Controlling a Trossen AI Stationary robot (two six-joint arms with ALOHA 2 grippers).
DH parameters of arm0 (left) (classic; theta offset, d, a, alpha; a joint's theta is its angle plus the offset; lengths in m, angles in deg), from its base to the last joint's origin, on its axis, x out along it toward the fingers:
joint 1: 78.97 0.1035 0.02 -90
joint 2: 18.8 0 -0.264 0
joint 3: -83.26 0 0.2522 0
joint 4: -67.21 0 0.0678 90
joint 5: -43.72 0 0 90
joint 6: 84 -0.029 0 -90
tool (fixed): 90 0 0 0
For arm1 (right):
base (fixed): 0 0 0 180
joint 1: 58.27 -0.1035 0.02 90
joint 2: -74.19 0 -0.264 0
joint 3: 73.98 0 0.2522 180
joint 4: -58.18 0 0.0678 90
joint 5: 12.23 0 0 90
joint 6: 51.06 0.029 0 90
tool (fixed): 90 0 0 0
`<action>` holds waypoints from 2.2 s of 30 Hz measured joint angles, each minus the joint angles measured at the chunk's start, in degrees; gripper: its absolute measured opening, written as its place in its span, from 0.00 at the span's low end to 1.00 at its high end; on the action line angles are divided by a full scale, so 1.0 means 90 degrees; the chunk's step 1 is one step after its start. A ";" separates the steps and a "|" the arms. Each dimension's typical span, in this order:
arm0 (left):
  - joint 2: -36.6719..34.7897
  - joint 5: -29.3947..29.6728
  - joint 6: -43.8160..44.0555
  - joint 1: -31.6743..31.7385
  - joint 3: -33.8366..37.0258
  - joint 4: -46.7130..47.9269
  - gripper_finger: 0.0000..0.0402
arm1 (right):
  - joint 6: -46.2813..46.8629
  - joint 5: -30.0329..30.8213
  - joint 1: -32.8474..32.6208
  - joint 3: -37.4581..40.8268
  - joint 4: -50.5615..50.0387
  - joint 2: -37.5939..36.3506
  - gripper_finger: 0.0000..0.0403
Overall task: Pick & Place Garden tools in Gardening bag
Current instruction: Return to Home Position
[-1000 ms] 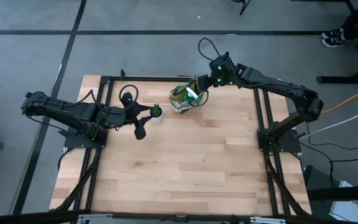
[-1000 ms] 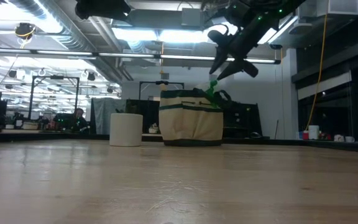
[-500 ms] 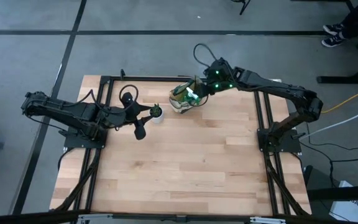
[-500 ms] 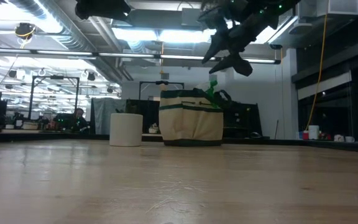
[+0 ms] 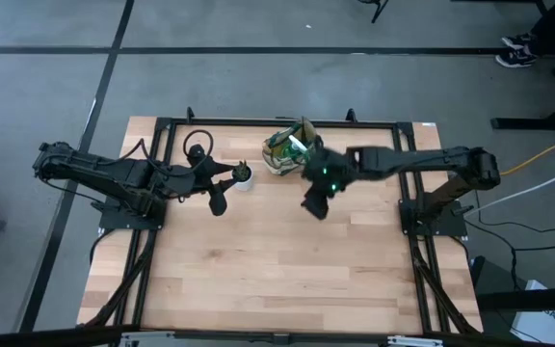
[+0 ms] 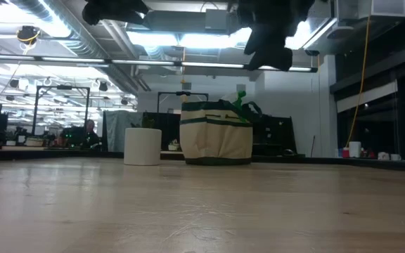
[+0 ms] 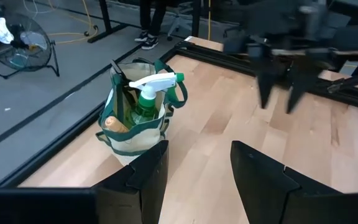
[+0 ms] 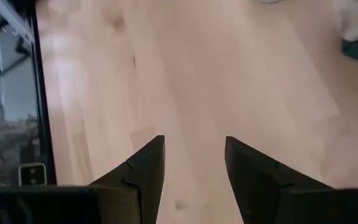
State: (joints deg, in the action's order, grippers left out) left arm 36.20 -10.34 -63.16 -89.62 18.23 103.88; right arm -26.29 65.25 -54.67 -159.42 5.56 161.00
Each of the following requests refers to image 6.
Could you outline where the grey fabric cover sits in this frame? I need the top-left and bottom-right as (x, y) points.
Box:
(101, 110), (143, 153)

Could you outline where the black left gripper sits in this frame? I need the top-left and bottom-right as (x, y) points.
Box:
(82, 0), (150, 26)

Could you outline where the black metal rig frame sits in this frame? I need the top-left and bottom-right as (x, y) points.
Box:
(32, 85), (91, 136)
(157, 91), (210, 114)

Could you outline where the yellow hanging cable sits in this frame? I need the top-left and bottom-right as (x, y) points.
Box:
(345, 15), (371, 148)

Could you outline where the beige and green gardening bag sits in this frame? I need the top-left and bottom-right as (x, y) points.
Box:
(179, 99), (264, 167)

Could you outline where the white cylindrical plant pot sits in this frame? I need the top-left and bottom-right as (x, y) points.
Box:
(123, 127), (162, 167)

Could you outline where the silver ventilation duct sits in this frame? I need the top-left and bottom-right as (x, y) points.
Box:
(8, 0), (84, 36)

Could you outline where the yellow ceiling cord reel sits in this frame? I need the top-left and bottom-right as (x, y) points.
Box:
(15, 25), (41, 46)

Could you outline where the small white background planter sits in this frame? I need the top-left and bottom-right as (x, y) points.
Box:
(167, 137), (182, 152)

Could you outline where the green plastic spray bottle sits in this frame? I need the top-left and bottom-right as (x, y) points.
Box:
(222, 90), (248, 123)

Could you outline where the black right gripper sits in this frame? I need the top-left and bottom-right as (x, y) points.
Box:
(236, 0), (316, 72)

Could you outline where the white ceiling box unit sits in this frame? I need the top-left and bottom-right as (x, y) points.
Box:
(335, 0), (405, 20)

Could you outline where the white paper roll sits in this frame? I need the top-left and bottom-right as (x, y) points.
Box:
(349, 141), (362, 158)

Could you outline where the black background cabinet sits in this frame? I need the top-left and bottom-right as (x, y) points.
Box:
(252, 115), (298, 157)

